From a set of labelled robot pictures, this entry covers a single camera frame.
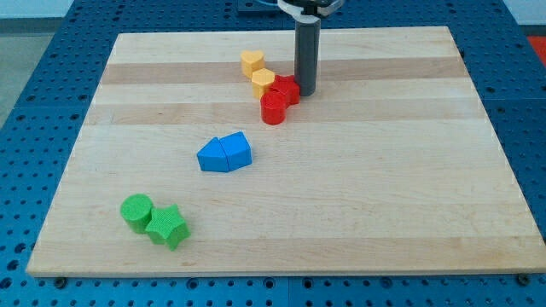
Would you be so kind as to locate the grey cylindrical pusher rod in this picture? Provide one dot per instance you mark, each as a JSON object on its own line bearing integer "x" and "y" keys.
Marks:
{"x": 307, "y": 38}

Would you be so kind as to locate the white tool mount bracket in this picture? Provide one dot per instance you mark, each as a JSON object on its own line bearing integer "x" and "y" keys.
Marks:
{"x": 309, "y": 11}

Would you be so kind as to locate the yellow heart block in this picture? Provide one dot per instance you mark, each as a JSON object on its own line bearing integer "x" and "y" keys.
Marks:
{"x": 251, "y": 61}

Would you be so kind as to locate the yellow hexagon block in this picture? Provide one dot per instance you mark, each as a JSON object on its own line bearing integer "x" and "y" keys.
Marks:
{"x": 262, "y": 79}

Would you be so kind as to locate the red star block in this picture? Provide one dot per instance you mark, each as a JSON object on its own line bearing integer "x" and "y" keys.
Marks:
{"x": 287, "y": 86}

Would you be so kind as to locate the red cylinder block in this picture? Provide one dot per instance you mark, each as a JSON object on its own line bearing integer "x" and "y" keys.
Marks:
{"x": 273, "y": 107}

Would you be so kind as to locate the blue pentagon block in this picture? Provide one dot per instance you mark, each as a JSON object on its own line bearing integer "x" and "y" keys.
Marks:
{"x": 237, "y": 150}

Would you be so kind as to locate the blue triangle block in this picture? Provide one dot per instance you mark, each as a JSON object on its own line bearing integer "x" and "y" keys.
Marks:
{"x": 212, "y": 157}

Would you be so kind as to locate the light wooden board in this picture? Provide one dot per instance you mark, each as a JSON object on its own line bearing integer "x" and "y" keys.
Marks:
{"x": 391, "y": 167}

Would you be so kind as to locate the green star block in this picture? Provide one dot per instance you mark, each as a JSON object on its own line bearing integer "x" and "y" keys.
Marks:
{"x": 167, "y": 227}

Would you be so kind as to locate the green cylinder block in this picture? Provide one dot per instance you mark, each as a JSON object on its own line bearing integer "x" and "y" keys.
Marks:
{"x": 136, "y": 212}

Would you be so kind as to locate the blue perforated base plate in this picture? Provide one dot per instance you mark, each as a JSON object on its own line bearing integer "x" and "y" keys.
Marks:
{"x": 39, "y": 134}

